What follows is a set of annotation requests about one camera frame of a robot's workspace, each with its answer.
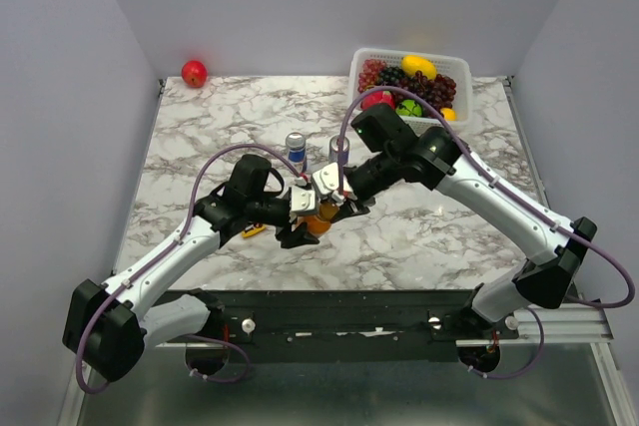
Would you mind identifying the orange juice bottle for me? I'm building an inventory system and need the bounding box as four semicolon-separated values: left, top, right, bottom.
298;212;331;237

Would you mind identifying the gold bottle cap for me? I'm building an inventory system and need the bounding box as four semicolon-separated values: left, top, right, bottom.
318;202;340;222

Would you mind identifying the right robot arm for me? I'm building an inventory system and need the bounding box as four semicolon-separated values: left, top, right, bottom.
345;104;597;338

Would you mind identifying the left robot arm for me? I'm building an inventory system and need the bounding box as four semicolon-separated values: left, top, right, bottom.
63;154;317;383

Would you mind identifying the yellow candy packet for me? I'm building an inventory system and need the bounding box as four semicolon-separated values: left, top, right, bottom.
241;223;266;238

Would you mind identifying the blue silver energy can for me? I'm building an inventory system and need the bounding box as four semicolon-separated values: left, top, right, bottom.
328;135;350;166

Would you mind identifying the blue energy can left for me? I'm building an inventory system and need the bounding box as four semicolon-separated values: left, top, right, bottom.
285;132;308;173

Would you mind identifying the red dragon fruit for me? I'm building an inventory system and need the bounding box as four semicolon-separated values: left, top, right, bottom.
359;89;395;111

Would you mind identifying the green round fruit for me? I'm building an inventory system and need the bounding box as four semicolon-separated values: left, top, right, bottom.
395;99;422;118

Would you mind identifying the light red grape bunch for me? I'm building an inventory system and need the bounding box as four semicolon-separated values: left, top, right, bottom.
357;59;386;93

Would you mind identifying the black grape bunch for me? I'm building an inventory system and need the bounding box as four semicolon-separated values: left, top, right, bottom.
375;67;407;88

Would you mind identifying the dark red grape bunch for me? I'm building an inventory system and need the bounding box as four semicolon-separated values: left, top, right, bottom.
402;72;456;112

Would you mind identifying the white plastic fruit basket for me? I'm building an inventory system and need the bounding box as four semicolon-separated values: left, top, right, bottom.
347;48;473;131

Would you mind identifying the red apple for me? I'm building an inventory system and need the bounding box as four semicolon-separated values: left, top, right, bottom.
181;60;208;89

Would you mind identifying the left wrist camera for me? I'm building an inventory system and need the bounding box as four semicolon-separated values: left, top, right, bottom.
290;186;320;216

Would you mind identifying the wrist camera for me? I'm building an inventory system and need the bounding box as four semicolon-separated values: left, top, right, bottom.
290;186;320;216
311;162;355;206

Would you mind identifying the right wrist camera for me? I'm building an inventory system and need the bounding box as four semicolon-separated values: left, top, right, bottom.
311;162;355;206

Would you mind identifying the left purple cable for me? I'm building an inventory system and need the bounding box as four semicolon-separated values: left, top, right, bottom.
75;144;310;395

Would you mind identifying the purple cable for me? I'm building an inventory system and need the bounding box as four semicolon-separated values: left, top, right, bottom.
336;85;638;380
75;144;310;395

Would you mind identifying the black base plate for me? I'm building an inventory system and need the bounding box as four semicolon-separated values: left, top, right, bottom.
138;289;540;363

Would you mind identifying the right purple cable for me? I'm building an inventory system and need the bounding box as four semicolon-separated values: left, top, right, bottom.
336;85;638;380

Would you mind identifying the aluminium rail frame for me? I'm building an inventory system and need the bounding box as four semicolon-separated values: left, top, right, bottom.
59;303;638;425

